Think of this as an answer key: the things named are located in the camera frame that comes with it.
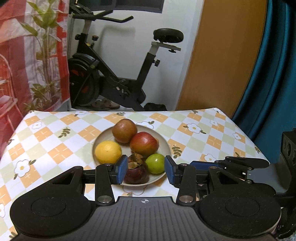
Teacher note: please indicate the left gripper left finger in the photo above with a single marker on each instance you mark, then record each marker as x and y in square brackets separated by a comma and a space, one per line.
[107, 175]

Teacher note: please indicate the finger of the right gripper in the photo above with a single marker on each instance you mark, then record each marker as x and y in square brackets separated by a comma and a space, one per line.
[199, 165]

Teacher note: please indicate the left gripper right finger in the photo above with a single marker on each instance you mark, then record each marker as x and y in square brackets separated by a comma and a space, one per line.
[183, 177]

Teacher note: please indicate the yellow lemon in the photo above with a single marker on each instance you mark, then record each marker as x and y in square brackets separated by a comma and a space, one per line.
[107, 152]

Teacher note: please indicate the dark purple mangosteen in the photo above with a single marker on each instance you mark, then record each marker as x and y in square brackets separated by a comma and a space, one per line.
[137, 172]

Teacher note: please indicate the brownish red apple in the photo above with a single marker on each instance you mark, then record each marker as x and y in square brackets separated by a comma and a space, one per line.
[124, 131]

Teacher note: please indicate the teal curtain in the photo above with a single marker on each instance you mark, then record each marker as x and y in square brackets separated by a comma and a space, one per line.
[267, 107]

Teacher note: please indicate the wooden door panel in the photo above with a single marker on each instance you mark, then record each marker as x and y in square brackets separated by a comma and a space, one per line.
[224, 54]

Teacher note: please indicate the red printed backdrop cloth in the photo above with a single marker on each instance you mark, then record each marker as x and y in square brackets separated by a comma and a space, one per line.
[34, 68]

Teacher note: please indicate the dark window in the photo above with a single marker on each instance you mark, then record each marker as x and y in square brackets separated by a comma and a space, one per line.
[153, 6]

